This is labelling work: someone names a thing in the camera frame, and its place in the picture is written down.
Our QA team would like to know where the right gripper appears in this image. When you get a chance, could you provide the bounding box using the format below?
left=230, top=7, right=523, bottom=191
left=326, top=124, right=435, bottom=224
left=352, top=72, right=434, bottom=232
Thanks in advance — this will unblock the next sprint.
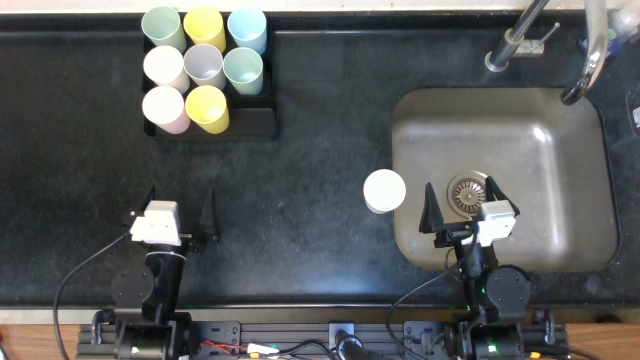
left=418, top=175, right=522, bottom=250

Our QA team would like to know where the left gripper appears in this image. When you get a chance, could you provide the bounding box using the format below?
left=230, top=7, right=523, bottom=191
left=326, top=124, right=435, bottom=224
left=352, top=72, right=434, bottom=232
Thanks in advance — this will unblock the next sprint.
left=122, top=184, right=222, bottom=252

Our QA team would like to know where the pink cup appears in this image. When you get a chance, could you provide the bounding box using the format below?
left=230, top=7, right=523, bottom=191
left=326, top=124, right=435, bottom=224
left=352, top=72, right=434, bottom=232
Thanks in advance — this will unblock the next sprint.
left=141, top=85, right=192, bottom=135

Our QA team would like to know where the yellow cup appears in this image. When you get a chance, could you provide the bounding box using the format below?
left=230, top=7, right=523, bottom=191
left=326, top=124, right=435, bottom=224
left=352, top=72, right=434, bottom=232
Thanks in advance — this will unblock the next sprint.
left=184, top=84, right=231, bottom=135
left=182, top=6, right=227, bottom=54

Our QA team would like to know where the white cup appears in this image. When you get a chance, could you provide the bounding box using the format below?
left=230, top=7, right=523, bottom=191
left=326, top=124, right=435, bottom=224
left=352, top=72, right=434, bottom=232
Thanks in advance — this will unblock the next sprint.
left=362, top=168, right=407, bottom=215
left=142, top=45, right=191, bottom=95

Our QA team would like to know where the steel sink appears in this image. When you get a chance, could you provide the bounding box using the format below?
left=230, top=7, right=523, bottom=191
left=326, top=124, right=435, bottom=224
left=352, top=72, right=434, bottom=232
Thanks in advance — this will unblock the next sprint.
left=391, top=87, right=621, bottom=274

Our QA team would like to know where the black tray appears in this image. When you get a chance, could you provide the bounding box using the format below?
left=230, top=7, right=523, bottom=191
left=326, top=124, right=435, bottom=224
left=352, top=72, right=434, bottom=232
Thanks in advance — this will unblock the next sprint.
left=141, top=9, right=275, bottom=100
left=143, top=94, right=279, bottom=142

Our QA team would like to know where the grey cup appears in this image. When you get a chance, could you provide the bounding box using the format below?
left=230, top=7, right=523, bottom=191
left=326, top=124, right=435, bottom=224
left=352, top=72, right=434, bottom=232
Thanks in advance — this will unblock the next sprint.
left=183, top=43, right=227, bottom=91

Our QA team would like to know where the steel tap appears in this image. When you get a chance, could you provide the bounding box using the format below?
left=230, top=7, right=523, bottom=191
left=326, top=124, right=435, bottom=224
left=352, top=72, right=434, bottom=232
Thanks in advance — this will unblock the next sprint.
left=483, top=0, right=612, bottom=107

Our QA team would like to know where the green cup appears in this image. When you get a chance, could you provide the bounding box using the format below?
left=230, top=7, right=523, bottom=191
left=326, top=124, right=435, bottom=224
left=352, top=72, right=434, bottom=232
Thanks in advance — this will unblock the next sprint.
left=222, top=47, right=265, bottom=96
left=140, top=5, right=188, bottom=54

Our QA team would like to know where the blue cup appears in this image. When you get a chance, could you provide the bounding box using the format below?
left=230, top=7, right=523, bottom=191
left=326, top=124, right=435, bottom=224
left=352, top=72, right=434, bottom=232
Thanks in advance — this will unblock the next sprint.
left=227, top=5, right=269, bottom=55

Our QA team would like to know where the blue soap bottle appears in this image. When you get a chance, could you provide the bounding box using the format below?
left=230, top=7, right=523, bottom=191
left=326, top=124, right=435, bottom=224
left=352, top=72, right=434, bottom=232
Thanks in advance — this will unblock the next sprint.
left=578, top=3, right=640, bottom=60

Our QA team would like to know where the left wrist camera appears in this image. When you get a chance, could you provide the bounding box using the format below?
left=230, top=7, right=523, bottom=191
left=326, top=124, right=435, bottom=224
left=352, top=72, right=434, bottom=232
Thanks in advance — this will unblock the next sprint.
left=129, top=199, right=183, bottom=247

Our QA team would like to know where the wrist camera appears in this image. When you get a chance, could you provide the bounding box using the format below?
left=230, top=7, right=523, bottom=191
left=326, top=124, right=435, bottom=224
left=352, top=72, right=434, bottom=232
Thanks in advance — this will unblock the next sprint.
left=473, top=199, right=517, bottom=248
left=129, top=199, right=183, bottom=247

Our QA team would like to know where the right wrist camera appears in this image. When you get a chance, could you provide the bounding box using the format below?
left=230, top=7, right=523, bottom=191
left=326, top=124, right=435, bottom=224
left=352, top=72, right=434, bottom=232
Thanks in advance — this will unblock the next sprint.
left=473, top=199, right=517, bottom=248

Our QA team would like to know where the black cable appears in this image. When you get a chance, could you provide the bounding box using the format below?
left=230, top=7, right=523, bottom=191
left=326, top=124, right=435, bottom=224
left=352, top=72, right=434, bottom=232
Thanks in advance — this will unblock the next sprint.
left=52, top=230, right=132, bottom=360
left=384, top=234, right=479, bottom=360

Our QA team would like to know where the mounting rail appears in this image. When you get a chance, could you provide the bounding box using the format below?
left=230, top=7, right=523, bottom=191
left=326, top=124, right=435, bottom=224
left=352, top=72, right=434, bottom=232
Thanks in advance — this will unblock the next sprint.
left=74, top=319, right=571, bottom=360

